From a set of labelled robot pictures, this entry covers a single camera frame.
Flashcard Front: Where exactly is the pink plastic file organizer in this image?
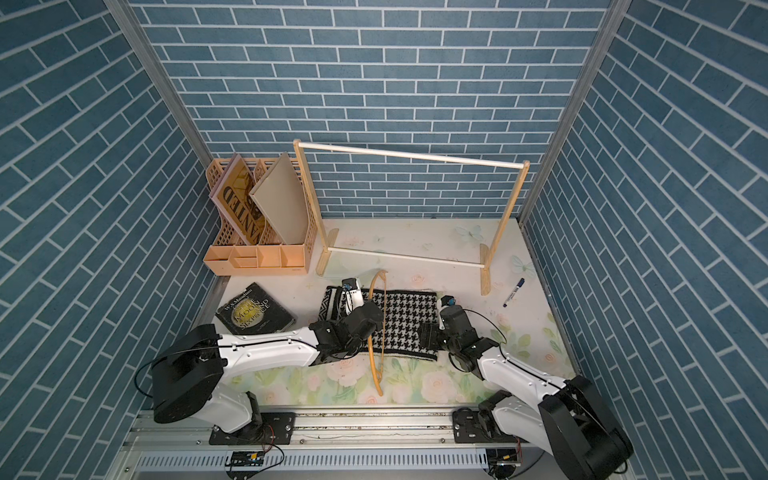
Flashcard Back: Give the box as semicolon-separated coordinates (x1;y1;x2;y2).
204;155;317;276

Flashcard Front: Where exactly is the black paperback book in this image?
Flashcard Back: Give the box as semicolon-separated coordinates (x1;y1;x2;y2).
216;283;296;335

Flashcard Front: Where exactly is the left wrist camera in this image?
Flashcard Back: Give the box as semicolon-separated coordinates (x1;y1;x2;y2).
342;278;365;314

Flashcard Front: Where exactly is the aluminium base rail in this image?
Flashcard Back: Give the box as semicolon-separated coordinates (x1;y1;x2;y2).
106;406;565;479

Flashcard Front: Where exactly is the brown wanted poster book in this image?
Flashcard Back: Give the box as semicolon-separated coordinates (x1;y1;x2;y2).
210;154;266;245

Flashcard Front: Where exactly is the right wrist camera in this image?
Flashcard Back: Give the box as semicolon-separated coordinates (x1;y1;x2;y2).
439;295;461;318

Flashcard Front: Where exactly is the orange wooden clothes hanger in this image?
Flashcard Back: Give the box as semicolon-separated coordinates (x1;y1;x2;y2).
365;269;389;397

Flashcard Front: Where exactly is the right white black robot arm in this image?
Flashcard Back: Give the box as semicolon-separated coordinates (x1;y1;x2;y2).
419;305;634;479

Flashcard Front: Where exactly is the blue marker pen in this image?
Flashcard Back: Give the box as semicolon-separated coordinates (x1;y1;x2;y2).
503;278;526;308

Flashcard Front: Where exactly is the black white houndstooth scarf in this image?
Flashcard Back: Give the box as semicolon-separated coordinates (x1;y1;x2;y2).
311;285;440;362

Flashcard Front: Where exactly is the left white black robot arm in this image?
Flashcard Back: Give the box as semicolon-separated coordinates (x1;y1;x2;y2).
151;300;384;433

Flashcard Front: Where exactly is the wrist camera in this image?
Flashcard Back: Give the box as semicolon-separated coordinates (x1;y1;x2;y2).
439;295;461;318
342;278;365;314

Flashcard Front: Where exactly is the beige grey folder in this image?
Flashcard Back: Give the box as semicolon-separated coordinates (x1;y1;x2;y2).
249;153;309;245

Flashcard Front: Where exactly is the wooden clothes rack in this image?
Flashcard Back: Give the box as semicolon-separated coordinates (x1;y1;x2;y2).
293;139;531;296

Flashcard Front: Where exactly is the left green circuit board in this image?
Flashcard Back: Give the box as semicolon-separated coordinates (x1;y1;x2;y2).
225;451;265;471

